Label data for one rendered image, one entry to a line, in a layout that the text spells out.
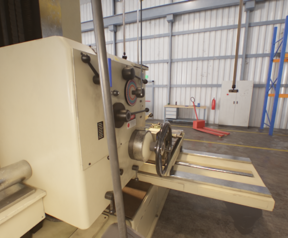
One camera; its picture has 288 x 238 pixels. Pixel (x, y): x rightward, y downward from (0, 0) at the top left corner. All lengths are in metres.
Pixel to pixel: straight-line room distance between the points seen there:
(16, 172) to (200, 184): 1.59
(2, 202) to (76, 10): 1.50
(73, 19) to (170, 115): 6.64
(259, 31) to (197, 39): 2.60
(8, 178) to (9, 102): 0.36
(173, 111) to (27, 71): 7.17
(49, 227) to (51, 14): 1.68
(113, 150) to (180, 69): 8.23
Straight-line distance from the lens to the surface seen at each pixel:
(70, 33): 1.62
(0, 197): 1.00
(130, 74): 0.90
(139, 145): 1.01
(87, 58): 0.64
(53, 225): 1.68
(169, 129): 1.16
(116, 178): 0.37
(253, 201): 1.92
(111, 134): 0.33
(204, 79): 8.38
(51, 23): 1.51
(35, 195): 0.96
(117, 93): 0.75
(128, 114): 0.84
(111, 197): 0.91
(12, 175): 0.95
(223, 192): 1.85
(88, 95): 0.69
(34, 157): 0.93
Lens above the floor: 1.70
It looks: 11 degrees down
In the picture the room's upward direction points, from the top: straight up
